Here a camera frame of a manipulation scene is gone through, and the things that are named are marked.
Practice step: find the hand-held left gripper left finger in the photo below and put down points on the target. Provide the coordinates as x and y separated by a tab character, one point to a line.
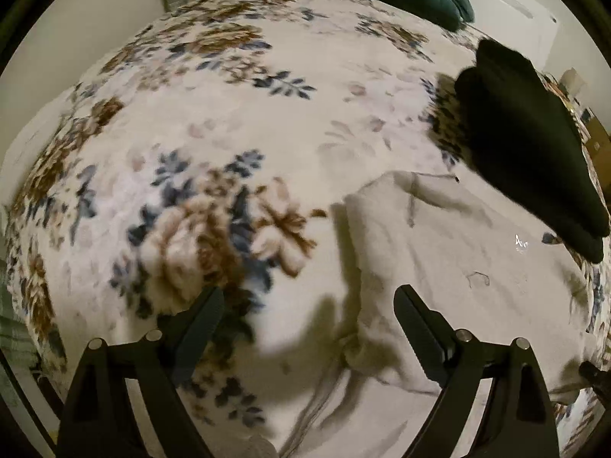
198	331

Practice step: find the black folded clothes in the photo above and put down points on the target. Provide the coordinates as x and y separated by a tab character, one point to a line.
530	152

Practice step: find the floral fleece blanket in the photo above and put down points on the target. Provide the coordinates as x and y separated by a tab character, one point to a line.
200	143

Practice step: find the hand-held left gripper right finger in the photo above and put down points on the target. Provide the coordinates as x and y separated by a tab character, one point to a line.
420	329

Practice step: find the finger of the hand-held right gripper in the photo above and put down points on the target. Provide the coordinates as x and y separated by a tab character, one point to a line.
595	376

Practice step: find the white small garment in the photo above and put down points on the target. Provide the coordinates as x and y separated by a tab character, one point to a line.
453	272

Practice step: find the white door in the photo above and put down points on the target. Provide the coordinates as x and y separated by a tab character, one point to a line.
515	4

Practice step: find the cardboard box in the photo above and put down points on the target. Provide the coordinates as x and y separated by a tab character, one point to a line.
599	136

